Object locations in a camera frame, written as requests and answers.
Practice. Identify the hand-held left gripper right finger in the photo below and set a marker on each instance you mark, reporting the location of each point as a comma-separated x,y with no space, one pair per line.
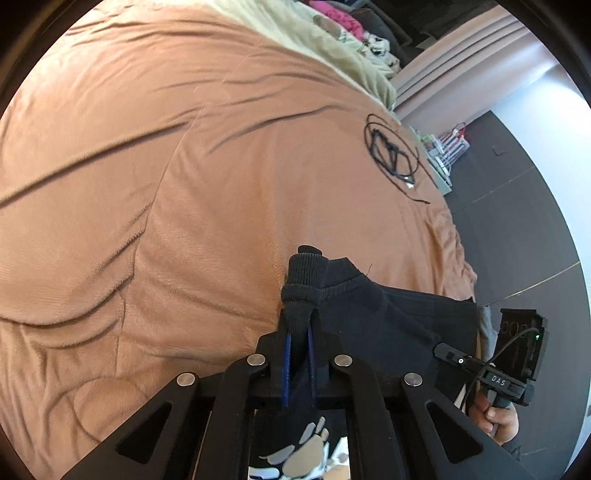
312,360

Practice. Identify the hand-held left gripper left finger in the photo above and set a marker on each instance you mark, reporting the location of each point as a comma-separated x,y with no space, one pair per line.
287,364

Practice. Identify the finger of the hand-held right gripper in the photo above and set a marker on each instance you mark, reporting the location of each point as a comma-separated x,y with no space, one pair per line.
455,357

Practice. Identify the black bear print t-shirt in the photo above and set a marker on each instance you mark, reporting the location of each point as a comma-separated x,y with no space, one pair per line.
392,323

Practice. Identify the person's right hand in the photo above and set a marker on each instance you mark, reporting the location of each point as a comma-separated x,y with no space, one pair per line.
503,424

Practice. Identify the grey folded garment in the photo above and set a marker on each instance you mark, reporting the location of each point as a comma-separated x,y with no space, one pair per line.
485,323

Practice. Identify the black paw print cloth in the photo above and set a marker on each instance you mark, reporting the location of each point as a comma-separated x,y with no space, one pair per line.
300,452

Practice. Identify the brown blanket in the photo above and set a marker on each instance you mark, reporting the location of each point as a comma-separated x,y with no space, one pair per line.
161,207

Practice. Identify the pink curtain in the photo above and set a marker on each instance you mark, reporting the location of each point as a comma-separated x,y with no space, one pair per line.
461,69

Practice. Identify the beige blanket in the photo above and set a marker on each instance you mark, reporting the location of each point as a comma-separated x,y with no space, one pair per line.
323,50

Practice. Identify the black and white plush toy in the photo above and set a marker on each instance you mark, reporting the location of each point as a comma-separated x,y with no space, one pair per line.
381,48

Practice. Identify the pink cloth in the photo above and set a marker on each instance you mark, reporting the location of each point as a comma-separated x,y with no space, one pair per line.
339,18

